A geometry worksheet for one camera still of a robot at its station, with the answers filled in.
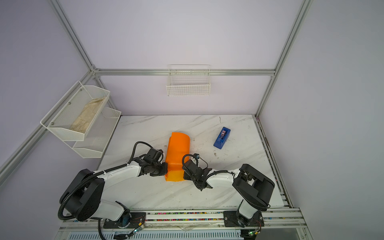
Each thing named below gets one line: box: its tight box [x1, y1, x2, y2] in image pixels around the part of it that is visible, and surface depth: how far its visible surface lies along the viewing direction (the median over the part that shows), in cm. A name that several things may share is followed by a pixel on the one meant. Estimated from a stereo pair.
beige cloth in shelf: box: [70, 96, 106, 134], surface depth 81 cm
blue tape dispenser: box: [213, 126, 231, 150], surface depth 103 cm
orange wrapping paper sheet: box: [165, 132, 191, 182], surface depth 91 cm
